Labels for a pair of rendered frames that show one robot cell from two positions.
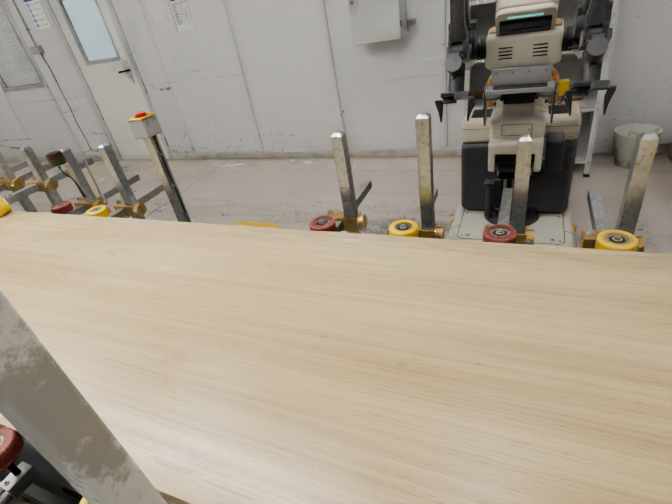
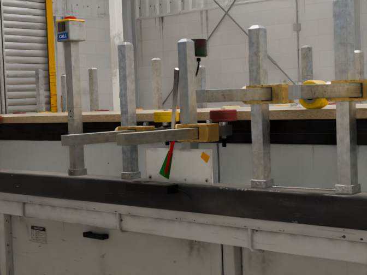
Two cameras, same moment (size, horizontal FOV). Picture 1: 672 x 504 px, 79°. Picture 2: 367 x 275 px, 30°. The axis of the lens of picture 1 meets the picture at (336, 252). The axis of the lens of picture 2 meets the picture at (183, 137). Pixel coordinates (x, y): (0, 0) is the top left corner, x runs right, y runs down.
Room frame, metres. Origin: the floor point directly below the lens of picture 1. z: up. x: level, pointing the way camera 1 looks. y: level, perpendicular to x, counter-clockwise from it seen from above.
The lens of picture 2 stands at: (3.69, 1.48, 0.94)
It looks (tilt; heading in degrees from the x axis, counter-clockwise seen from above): 3 degrees down; 194
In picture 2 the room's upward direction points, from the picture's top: 2 degrees counter-clockwise
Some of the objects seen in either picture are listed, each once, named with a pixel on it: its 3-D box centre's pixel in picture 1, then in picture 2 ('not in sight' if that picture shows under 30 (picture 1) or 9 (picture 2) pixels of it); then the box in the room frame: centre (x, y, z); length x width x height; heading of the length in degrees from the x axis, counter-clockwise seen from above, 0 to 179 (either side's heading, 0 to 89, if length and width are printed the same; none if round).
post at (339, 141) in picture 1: (349, 205); not in sight; (1.19, -0.07, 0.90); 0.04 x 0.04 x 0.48; 62
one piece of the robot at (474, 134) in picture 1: (515, 155); not in sight; (2.00, -1.03, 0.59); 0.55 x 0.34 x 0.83; 62
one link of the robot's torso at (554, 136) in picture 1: (529, 157); not in sight; (1.74, -0.97, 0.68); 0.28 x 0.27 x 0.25; 62
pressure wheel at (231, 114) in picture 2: (66, 215); (223, 127); (1.70, 1.12, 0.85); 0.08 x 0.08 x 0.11
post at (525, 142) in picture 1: (518, 220); not in sight; (0.95, -0.51, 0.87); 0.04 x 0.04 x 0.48; 62
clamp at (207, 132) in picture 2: (90, 205); (195, 132); (1.79, 1.05, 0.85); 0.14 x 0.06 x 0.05; 62
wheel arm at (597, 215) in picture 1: (600, 230); not in sight; (0.91, -0.73, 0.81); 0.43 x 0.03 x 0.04; 152
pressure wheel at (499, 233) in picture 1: (498, 249); not in sight; (0.86, -0.42, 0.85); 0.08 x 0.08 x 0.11
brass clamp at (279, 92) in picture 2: (43, 184); (266, 94); (1.91, 1.27, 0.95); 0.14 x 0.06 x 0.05; 62
